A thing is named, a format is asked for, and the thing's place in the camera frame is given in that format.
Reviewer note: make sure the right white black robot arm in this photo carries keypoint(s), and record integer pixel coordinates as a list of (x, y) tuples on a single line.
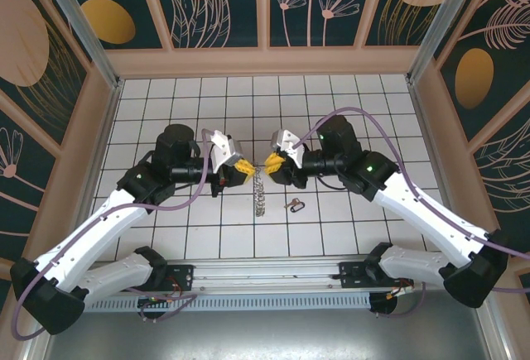
[(430, 219)]

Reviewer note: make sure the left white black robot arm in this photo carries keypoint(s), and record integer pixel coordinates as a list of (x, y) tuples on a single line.
[(83, 240)]

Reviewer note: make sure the small brass key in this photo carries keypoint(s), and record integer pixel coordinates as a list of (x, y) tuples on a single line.
[(291, 202)]

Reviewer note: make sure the black carabiner clip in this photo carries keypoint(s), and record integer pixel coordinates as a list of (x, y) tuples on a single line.
[(299, 207)]

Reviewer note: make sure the small green circuit board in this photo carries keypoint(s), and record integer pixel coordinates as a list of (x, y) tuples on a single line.
[(155, 300)]

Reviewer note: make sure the steel sheet panel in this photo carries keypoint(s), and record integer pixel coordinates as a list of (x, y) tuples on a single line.
[(265, 335)]

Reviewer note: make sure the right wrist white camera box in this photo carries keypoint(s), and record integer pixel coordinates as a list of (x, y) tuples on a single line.
[(287, 142)]

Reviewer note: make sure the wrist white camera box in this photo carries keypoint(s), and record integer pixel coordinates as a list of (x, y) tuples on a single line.
[(225, 147), (287, 142)]

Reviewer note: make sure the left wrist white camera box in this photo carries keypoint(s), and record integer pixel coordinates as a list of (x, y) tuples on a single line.
[(225, 147)]

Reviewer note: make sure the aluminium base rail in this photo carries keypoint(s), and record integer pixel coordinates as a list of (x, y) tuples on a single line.
[(265, 273)]

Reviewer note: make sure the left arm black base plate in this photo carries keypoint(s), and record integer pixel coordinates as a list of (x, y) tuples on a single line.
[(182, 277)]

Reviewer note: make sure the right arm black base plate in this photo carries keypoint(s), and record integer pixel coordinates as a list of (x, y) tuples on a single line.
[(352, 277)]

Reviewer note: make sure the aluminium frame post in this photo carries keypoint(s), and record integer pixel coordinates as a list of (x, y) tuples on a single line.
[(83, 25), (439, 16)]

